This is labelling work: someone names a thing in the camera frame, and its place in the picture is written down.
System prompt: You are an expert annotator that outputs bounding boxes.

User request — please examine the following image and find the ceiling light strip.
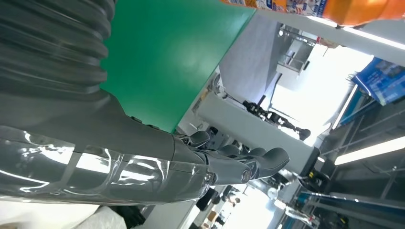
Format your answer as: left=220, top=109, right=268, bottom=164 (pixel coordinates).
left=333, top=135, right=405, bottom=166

